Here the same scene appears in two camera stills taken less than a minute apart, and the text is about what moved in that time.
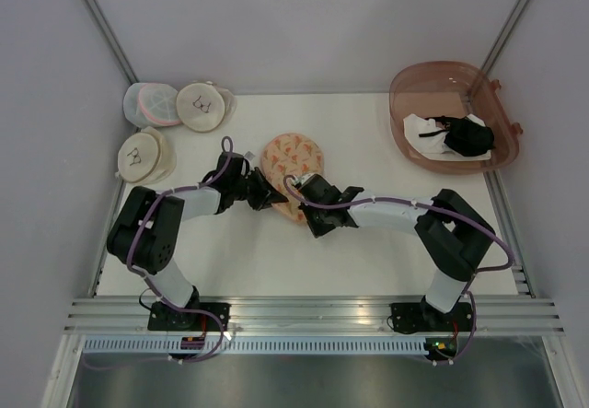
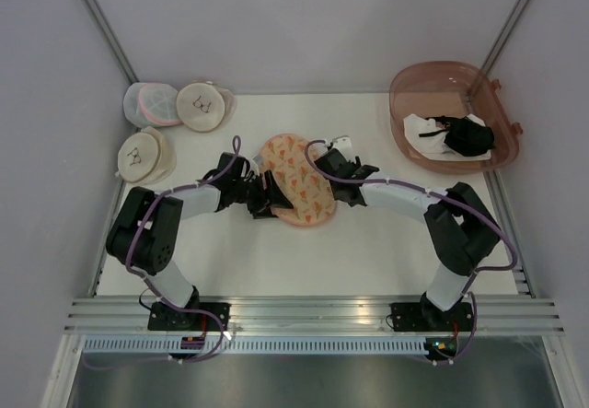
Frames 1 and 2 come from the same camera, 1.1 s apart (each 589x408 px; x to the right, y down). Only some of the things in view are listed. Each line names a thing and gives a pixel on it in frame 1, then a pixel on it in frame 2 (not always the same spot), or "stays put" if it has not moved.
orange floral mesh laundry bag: [291, 154] stays put
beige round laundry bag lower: [146, 157] stays put
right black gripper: [317, 227] to [357, 164]
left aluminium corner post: [102, 23] stays put
